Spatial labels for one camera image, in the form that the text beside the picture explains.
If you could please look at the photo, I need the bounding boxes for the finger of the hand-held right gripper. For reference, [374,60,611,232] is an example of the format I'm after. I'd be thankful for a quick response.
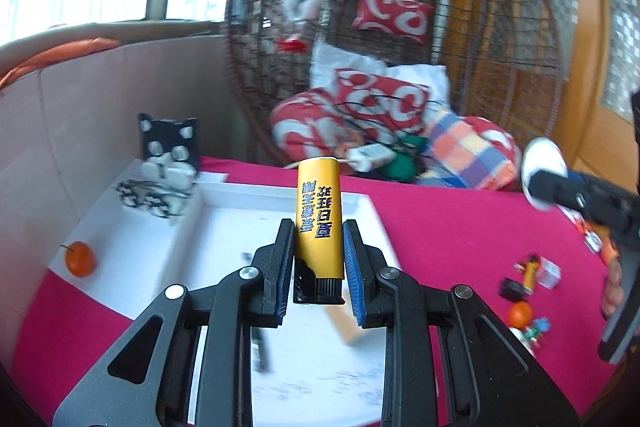
[529,171,619,233]

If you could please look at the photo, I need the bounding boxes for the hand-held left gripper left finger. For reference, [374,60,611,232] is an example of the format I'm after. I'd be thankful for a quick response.
[52,218,297,427]

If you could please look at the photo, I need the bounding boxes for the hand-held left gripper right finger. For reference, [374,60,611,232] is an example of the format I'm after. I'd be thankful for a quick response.
[341,219,583,427]

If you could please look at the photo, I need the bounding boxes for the yellow lighter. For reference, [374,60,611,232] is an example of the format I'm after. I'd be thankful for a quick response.
[291,157,347,305]
[520,257,542,294]

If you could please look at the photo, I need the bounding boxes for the white tray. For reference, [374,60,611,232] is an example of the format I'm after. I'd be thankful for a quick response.
[150,183,406,427]

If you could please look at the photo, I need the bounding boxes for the person's right hand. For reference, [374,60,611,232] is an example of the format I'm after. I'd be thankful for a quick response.
[601,257,623,320]

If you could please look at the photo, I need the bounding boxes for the black pen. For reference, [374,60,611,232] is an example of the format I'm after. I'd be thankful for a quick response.
[250,327,273,373]

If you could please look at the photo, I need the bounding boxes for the small white box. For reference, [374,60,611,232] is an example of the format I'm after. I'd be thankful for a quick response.
[539,259,562,292]

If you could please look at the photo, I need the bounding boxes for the round red white pillow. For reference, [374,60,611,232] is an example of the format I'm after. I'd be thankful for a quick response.
[462,116,521,188]
[270,91,361,158]

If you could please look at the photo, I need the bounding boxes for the small green blue toy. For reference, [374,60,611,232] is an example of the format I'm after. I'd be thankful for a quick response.
[525,317,552,343]

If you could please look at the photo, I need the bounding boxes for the plaid cushion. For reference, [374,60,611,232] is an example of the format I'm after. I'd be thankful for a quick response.
[415,109,518,192]

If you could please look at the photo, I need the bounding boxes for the red tablecloth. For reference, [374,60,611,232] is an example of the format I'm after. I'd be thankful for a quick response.
[10,156,621,427]

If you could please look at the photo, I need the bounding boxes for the small orange fruit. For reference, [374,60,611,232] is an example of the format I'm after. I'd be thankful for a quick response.
[507,302,533,329]
[60,241,97,279]

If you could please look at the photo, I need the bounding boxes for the white power strip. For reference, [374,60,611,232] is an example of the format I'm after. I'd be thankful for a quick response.
[345,143,393,172]

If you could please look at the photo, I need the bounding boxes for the green cloth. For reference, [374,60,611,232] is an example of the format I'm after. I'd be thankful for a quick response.
[380,134,431,182]

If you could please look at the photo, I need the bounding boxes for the wooden door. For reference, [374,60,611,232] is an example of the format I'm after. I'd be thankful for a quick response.
[445,0,640,188]

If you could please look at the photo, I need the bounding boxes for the square red white pillow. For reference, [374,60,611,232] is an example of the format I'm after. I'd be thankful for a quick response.
[330,68,431,135]

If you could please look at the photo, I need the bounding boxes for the black white cat stand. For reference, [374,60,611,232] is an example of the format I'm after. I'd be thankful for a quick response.
[116,112,202,220]

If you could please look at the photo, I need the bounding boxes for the white cushion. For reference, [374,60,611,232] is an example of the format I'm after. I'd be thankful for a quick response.
[309,42,448,118]

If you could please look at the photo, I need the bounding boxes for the brown wicker hanging chair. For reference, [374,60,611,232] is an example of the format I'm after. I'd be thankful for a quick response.
[222,0,583,188]

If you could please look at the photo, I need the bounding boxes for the small red white pillow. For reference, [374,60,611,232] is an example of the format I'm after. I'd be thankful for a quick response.
[351,0,435,45]

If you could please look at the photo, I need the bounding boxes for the cardboard panel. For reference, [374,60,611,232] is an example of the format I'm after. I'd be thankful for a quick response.
[0,34,251,378]

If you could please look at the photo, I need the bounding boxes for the orange cloth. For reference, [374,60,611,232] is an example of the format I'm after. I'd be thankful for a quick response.
[0,37,121,90]

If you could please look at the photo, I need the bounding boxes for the black cable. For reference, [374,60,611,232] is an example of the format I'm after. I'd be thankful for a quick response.
[335,94,441,158]

